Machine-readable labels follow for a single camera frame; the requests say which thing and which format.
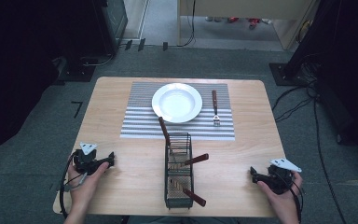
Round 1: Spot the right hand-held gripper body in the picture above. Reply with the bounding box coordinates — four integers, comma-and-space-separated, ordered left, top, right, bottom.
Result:
258, 158, 303, 196

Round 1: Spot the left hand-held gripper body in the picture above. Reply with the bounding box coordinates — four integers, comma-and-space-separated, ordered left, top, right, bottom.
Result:
73, 142, 107, 175

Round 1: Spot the person's left hand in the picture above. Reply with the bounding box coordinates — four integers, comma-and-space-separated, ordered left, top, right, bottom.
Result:
67, 161, 110, 202

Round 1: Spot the person's right hand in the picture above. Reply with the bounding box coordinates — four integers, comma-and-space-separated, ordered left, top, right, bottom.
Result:
256, 171, 304, 217

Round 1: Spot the grey striped placemat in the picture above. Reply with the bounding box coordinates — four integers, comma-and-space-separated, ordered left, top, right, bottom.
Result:
119, 81, 236, 142

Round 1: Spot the white round plate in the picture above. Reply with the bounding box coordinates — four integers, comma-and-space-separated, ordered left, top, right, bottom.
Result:
151, 82, 204, 124

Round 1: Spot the black stand base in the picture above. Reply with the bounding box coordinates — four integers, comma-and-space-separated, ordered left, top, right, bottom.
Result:
268, 62, 320, 87
58, 56, 100, 83

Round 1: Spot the dark curtain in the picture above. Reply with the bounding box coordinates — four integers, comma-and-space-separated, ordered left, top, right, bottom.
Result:
0, 0, 76, 162

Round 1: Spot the black equipment cabinet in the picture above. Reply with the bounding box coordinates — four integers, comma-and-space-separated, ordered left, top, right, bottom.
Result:
91, 0, 129, 58

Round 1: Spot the light wooden cabinet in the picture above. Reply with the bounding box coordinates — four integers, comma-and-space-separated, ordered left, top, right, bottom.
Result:
176, 0, 321, 51

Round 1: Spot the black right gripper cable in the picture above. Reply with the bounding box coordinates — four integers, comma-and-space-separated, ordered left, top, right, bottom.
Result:
279, 171, 306, 224

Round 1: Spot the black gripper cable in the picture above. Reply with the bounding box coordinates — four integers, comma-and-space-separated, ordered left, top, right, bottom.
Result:
279, 171, 306, 224
59, 150, 78, 219

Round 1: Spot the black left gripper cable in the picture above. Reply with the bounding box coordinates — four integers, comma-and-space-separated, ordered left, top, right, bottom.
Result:
59, 150, 78, 219

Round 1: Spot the black floor cable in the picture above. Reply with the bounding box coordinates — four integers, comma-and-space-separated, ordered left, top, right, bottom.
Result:
271, 77, 351, 224

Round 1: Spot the brown-handled utensil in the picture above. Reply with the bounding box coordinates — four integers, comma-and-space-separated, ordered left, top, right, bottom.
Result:
184, 152, 210, 167
158, 116, 172, 147
182, 188, 207, 208

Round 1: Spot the black wire cutlery rack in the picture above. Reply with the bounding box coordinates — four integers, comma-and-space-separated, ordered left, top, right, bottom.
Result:
163, 132, 195, 210

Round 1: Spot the brown-handled metal fork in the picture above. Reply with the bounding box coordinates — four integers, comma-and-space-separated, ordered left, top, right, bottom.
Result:
211, 90, 222, 128

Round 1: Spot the black hanging cable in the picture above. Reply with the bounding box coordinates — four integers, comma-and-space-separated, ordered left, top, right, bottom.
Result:
176, 0, 198, 49

